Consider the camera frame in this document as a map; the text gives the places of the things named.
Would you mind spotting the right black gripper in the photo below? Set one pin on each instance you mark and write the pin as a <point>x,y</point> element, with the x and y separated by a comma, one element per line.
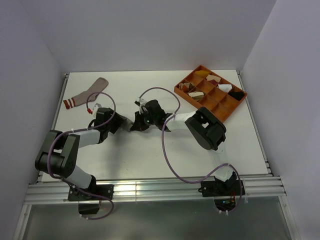
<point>138,125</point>

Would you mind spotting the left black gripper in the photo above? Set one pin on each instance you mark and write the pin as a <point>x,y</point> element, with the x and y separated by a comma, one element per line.
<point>118,120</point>

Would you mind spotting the grey sock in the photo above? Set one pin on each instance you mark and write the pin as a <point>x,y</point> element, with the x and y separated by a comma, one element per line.
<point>128,125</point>

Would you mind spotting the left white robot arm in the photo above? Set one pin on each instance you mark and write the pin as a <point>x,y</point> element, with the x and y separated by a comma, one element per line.
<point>59,151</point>

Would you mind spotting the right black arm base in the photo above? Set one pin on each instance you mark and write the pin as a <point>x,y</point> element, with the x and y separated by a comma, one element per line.
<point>229,189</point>

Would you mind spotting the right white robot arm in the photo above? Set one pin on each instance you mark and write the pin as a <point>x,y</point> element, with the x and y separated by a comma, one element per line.
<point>208,131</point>

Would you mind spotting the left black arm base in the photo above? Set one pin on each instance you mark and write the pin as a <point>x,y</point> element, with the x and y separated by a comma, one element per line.
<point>90,200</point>

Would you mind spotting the beige sock with red stripes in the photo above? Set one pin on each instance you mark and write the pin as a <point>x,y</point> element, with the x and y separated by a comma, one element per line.
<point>89,95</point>

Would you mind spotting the brown patterned rolled sock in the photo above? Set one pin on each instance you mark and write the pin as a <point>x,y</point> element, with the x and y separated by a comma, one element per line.
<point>185,86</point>

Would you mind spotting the beige brown rolled sock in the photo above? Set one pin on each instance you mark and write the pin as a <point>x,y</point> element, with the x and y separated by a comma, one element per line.
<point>196,95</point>

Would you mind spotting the orange compartment tray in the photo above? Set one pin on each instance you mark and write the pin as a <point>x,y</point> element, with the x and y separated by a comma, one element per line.
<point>220,103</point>

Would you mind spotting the yellow rolled sock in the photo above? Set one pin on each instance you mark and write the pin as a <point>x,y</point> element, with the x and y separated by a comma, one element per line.
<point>202,73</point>

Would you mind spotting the red beige rolled sock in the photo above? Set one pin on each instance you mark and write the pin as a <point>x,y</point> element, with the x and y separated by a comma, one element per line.
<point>213,79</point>

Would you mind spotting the white rolled sock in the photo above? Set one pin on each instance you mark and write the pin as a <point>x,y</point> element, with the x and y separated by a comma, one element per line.
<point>225,87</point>

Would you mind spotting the black rolled sock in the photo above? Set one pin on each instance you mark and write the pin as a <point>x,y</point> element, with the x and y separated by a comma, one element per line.
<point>238,95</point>

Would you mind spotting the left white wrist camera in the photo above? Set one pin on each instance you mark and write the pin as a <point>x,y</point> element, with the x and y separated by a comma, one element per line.
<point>94,110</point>

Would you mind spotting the aluminium frame rail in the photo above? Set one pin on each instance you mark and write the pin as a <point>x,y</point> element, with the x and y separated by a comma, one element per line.
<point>45,193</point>

